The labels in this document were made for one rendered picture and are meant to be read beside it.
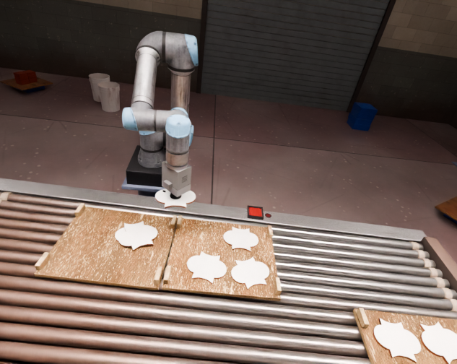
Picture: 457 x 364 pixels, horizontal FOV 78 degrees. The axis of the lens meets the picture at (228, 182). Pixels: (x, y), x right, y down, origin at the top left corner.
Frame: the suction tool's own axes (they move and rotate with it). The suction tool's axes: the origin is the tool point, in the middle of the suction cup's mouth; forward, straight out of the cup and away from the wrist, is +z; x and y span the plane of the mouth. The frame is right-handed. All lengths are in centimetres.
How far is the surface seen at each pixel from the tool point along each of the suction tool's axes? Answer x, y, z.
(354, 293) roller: 31, 66, 20
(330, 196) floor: 227, 4, 112
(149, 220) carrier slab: -3.3, -12.5, 18.2
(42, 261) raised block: -42.3, -16.8, 15.6
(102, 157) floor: 77, -211, 111
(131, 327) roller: -33.4, 20.0, 20.3
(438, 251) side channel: 79, 87, 17
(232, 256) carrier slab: 8.3, 24.3, 18.3
